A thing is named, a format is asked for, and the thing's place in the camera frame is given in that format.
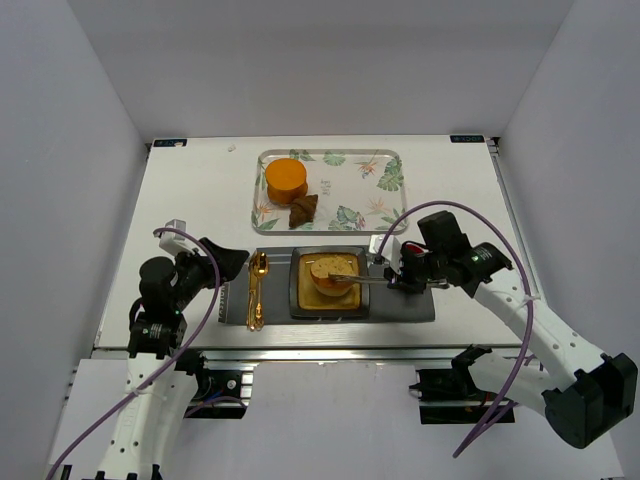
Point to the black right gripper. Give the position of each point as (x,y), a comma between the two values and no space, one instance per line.
(401,273)

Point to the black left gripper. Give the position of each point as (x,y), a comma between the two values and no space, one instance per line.
(208,260)

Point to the small round tart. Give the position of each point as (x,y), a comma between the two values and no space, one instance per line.
(331,288)

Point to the seeded bread slice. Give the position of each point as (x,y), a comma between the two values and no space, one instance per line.
(324,269)

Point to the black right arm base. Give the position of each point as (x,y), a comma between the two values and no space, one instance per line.
(448,396)

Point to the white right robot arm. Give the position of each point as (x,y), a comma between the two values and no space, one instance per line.
(582,391)

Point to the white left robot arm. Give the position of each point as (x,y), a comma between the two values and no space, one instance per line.
(162,377)

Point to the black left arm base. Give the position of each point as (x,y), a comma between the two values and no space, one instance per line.
(224,388)

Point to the round orange bread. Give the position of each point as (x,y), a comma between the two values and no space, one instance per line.
(286,180)

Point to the red tongs holder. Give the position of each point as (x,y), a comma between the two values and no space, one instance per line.
(413,248)

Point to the gold spoon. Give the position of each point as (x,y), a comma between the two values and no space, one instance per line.
(261,271)

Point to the dark grey placemat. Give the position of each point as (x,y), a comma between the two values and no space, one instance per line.
(386,305)

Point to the gold fork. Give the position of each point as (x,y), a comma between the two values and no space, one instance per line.
(252,289)

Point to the floral serving tray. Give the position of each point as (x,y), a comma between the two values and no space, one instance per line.
(359,191)

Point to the square black yellow plate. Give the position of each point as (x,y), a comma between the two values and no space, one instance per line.
(306,302)

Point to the brown croissant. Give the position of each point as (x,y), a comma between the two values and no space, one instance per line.
(302,210)

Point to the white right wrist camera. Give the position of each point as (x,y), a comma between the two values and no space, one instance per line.
(385,250)

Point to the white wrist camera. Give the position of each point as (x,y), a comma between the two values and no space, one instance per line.
(385,250)
(171,242)

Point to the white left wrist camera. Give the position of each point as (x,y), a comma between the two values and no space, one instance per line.
(171,242)

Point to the aluminium table rail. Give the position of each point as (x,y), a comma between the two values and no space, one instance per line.
(235,358)

